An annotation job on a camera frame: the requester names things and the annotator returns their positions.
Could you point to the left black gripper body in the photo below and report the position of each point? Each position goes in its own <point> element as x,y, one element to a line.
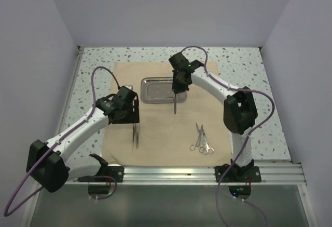
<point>130,115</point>

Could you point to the steel instrument tray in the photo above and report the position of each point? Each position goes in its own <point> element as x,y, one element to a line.
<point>157,90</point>

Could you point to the steel tweezers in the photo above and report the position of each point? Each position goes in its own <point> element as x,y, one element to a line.
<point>137,135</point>

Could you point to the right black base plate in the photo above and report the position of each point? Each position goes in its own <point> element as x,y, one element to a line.
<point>232,176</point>

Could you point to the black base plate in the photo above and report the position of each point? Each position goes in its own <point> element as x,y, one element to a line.
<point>232,176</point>
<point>116,172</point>

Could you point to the steel scalpel handle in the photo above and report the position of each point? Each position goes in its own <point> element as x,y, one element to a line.
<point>175,103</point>

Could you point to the steel surgical scissors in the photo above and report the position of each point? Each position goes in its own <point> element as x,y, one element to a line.
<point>201,143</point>

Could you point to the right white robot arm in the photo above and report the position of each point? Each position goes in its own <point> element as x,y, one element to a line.
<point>239,113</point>

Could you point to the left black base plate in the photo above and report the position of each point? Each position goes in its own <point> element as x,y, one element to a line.
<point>116,172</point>

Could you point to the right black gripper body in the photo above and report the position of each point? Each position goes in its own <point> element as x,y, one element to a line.
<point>177,84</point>

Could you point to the steel forceps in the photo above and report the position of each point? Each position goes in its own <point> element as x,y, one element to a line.
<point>133,135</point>

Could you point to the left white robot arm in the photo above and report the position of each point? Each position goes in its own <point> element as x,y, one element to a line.
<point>47,162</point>

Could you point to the beige cloth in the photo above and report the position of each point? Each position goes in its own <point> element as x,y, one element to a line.
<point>165,137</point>

